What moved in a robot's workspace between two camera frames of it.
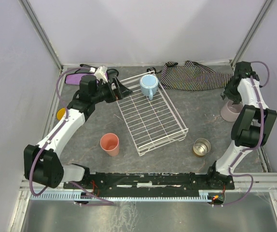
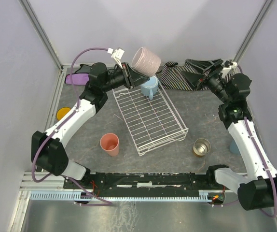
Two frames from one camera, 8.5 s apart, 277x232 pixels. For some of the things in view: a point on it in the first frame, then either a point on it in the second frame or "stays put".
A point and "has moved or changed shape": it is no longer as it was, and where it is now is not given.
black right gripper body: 231,91 → 204,76
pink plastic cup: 110,143 stays put
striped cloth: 189,76 stays put
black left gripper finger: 122,91 → 136,79
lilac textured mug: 229,112 has moved or changed shape
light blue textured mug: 148,84 stays put
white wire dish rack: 150,117 stays put
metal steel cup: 201,147 stays put
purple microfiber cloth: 75,79 stays put
